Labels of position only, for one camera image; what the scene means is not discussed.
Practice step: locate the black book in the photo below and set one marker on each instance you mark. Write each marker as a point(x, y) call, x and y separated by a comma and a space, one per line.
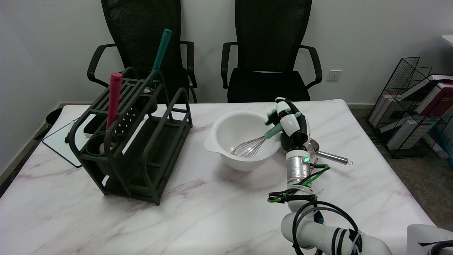
point(430, 86)

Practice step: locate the stainless steel scoop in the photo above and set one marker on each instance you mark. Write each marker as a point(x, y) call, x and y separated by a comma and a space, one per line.
point(332, 157)

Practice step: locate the black mesh office chair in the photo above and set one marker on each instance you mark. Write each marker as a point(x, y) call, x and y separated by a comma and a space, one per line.
point(141, 35)
point(269, 35)

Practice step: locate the black waste bin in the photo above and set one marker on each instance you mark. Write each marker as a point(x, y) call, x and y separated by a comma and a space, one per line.
point(53, 115)

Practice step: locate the white board with black edge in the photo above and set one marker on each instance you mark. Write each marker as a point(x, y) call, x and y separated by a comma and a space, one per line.
point(60, 141)

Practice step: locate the white wall socket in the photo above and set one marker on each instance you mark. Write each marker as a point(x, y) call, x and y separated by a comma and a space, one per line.
point(334, 75)

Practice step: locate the white plastic mixing bowl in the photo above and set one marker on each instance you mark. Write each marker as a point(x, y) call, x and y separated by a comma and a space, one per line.
point(233, 127)

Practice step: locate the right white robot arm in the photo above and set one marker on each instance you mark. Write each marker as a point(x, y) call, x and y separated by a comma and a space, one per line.
point(297, 170)

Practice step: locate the dark green dish rack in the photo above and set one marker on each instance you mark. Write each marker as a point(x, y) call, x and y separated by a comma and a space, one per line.
point(155, 141)

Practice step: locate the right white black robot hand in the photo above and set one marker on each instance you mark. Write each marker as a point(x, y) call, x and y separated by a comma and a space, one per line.
point(295, 127)

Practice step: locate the maroon book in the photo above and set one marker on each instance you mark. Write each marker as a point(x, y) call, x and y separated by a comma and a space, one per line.
point(440, 101)

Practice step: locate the white table corner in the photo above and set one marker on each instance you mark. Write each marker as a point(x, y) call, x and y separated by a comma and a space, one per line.
point(448, 39)

